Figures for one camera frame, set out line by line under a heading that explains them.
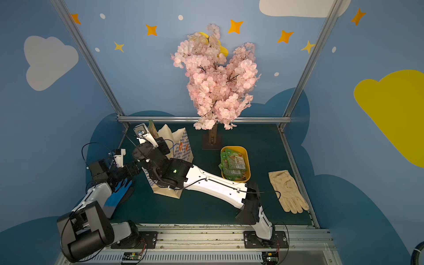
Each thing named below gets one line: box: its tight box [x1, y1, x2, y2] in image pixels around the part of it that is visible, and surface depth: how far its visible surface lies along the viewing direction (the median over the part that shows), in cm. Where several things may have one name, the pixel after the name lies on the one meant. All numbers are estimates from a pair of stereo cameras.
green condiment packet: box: [218, 147, 248, 181], surface depth 97 cm
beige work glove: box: [268, 170, 310, 215], surface depth 92 cm
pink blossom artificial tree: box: [171, 24, 262, 145], surface depth 66 cm
